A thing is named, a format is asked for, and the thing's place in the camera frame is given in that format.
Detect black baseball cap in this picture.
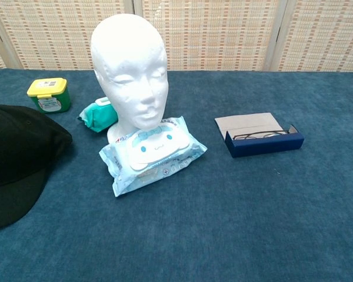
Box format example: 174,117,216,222
0,102,74,230

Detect white foam mannequin head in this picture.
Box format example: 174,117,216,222
91,12,169,142

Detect light blue wet wipes pack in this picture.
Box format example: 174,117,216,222
98,115,208,198

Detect green wet wipes pack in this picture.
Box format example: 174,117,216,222
76,96,119,133

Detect blue carpet table cover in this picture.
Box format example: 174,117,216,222
0,68,353,282

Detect black framed eyeglasses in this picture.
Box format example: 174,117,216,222
232,129,291,141

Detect blue glasses case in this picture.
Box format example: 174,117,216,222
214,112,305,159

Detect woven bamboo folding screen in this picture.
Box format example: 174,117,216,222
0,0,353,72

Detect green tub with yellow lid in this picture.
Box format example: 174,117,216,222
26,78,72,115

